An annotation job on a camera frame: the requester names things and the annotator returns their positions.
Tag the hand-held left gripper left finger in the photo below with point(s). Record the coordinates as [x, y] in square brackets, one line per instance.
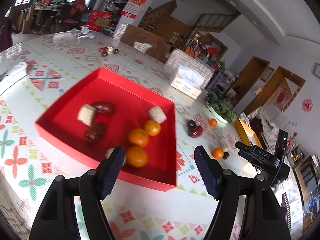
[112, 175]

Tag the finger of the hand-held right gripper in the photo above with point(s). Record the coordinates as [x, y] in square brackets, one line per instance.
[246, 157]
[245, 146]

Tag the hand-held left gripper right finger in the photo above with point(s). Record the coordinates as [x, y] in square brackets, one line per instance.
[207, 175]

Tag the mandarin orange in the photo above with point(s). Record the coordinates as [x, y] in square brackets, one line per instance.
[136, 157]
[217, 153]
[152, 127]
[138, 137]
[213, 122]

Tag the red cardboard box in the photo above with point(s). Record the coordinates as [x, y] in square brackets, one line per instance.
[112, 135]

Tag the gold gift box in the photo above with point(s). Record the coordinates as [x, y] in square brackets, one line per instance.
[246, 132]

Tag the dark plum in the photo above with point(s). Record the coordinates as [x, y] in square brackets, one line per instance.
[104, 53]
[115, 51]
[226, 155]
[191, 124]

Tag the white lace cloth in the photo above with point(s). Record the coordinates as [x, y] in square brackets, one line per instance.
[265, 120]

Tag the large dark brown date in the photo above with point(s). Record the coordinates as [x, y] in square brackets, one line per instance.
[195, 131]

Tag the plate of green vegetables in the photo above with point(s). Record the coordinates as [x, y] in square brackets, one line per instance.
[220, 108]

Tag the red round paper decoration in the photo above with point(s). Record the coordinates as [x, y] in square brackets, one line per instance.
[307, 105]

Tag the tissue box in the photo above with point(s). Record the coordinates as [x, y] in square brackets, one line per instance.
[186, 81]

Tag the white patterned package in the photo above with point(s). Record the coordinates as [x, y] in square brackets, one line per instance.
[192, 61]

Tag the shelf of goods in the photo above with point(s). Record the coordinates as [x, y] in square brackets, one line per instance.
[205, 47]

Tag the patterned tablecloth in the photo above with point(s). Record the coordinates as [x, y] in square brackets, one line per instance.
[62, 62]

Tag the brown chair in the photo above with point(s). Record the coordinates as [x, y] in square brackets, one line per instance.
[142, 38]

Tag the white flat object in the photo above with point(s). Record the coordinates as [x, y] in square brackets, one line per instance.
[13, 72]

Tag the wooden staircase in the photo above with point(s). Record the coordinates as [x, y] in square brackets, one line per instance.
[175, 17]

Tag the red gift carton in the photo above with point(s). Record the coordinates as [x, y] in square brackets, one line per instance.
[98, 18]

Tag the stack of cardboard boxes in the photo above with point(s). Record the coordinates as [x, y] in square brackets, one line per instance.
[26, 21]

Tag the wooden door frame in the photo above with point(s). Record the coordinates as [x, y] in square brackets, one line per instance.
[257, 80]
[290, 87]

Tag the small picture frame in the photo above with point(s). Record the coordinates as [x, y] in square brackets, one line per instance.
[267, 74]

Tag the red wall poster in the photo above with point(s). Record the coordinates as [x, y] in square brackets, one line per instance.
[136, 2]

